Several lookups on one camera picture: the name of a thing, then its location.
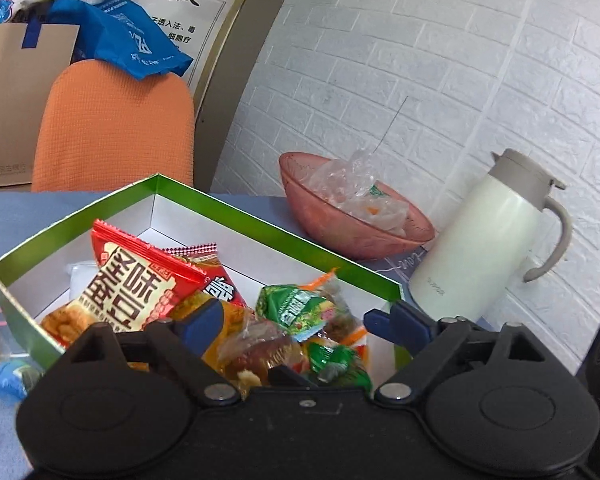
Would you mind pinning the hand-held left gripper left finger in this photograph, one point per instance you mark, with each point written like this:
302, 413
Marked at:
207, 317

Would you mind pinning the green snack packet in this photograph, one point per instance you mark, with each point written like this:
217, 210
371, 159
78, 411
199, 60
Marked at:
340, 365
290, 305

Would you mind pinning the green cardboard box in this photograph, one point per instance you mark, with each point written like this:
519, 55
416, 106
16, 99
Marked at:
260, 225

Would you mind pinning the brown paper bag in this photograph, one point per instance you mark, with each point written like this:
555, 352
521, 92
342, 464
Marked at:
15, 100

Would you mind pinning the large red snack packet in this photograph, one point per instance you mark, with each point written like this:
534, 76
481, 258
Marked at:
130, 280

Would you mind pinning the blue fabric bag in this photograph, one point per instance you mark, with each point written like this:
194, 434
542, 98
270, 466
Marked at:
125, 35

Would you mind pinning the white thermos jug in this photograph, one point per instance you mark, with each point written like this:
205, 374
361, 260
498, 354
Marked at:
485, 240

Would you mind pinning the orange chair back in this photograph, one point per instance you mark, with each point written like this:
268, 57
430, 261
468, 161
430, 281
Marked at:
115, 130

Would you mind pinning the framed calligraphy poster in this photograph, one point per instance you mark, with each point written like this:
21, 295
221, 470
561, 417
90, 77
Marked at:
200, 25

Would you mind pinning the orange-edged clear snack packet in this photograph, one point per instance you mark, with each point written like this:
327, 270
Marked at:
342, 305

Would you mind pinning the pink plastic bowl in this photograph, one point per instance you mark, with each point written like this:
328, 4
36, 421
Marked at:
330, 225

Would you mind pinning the blue snack packet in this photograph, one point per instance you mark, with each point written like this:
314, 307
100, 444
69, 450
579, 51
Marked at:
7, 379

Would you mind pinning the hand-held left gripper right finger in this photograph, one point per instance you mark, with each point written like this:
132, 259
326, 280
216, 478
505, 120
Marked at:
402, 322

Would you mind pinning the clear plastic bag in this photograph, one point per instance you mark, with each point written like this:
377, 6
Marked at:
360, 190

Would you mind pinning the small red snack packet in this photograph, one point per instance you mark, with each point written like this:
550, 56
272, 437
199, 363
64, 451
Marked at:
222, 280

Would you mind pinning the clear packet with brown snack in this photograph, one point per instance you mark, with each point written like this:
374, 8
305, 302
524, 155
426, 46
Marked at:
260, 350

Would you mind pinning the yellow snack packet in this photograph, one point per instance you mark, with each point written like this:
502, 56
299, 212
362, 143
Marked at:
232, 317

